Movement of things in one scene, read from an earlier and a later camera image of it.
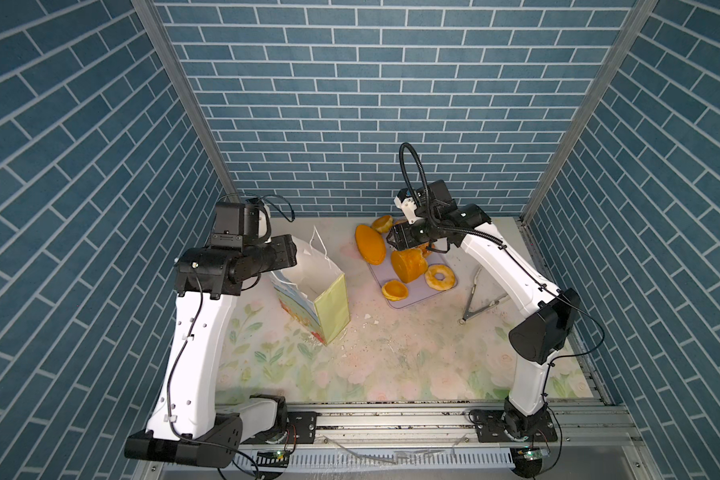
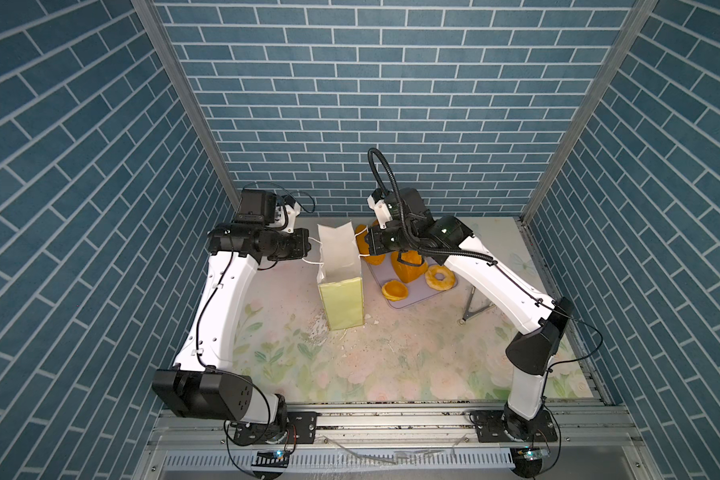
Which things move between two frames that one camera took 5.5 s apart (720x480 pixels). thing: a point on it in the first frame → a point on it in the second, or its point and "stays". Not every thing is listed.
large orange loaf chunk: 409,263 stays
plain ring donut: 436,284 stays
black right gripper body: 411,235 → 389,238
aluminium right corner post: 590,111 stays
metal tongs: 469,314 stays
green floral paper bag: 314,292 → 339,276
